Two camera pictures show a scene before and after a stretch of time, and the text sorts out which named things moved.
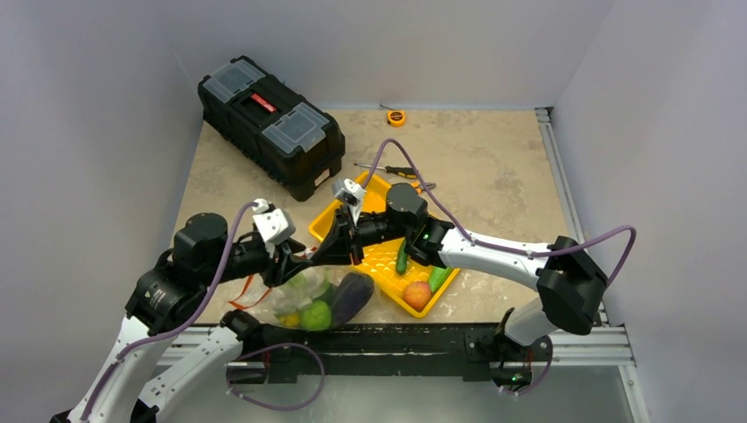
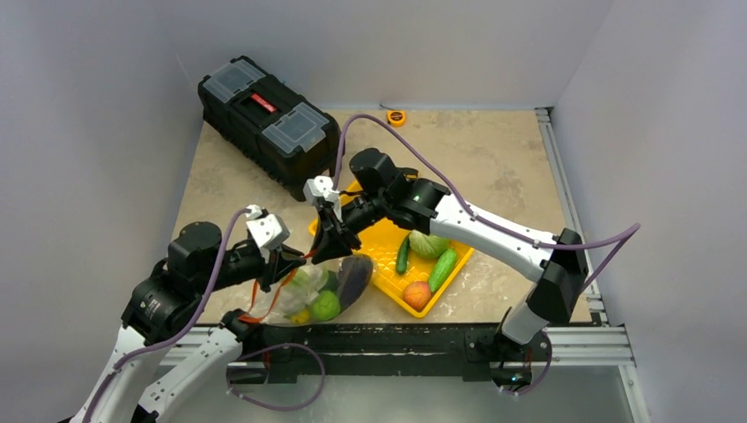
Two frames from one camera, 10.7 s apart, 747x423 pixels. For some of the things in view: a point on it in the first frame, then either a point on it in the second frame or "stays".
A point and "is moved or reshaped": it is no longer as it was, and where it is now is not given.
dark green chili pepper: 402,261 stays
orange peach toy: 417,294 stays
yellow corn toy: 289,320 -> 300,317
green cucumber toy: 438,276 stays
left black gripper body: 247,256 stays
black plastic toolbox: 262,122 stays
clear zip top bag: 314,299 is moved or reshaped
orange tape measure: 396,117 stays
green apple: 316,317 -> 325,306
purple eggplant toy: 349,297 is moved or reshaped
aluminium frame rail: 609,345 stays
